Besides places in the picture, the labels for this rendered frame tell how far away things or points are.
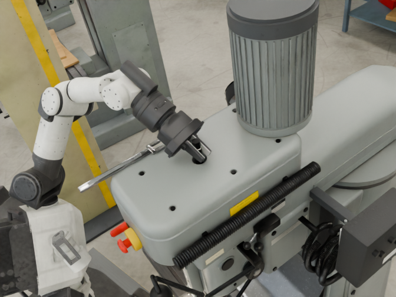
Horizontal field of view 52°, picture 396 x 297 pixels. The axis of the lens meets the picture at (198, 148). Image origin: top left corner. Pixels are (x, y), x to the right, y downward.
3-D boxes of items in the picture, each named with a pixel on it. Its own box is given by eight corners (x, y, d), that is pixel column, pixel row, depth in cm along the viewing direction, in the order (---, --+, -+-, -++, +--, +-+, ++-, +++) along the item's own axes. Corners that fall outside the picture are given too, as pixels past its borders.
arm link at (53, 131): (76, 81, 126) (59, 144, 134) (37, 77, 116) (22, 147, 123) (98, 95, 120) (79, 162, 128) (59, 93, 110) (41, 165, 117)
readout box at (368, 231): (360, 293, 110) (371, 250, 96) (333, 269, 116) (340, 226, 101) (407, 251, 117) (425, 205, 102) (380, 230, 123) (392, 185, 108)
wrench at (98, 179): (82, 195, 99) (81, 194, 98) (76, 187, 101) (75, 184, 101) (167, 147, 107) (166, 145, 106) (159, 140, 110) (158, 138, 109)
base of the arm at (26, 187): (6, 210, 124) (40, 215, 122) (3, 170, 120) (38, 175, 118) (35, 191, 138) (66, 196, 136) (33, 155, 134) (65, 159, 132)
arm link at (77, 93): (118, 77, 113) (76, 80, 124) (87, 73, 105) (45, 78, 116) (118, 115, 113) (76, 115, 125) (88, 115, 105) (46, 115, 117)
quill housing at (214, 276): (220, 314, 132) (207, 262, 110) (185, 270, 145) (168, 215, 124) (264, 279, 139) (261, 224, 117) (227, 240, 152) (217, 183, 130)
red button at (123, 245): (125, 257, 102) (121, 248, 99) (118, 247, 105) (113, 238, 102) (136, 250, 103) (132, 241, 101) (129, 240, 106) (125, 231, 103)
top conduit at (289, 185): (181, 274, 93) (178, 266, 91) (171, 261, 96) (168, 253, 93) (320, 174, 108) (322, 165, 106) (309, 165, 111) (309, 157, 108)
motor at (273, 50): (271, 149, 101) (268, 32, 79) (222, 113, 114) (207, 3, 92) (328, 113, 108) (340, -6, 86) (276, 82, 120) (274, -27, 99)
